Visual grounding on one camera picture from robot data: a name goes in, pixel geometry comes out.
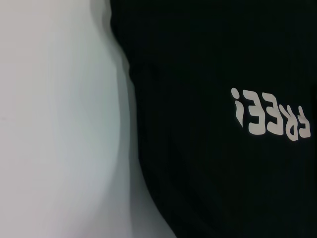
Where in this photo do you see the black T-shirt with FREE print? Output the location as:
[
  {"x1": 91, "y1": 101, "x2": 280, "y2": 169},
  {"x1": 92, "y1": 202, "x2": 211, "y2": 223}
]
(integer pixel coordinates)
[{"x1": 109, "y1": 0, "x2": 317, "y2": 238}]

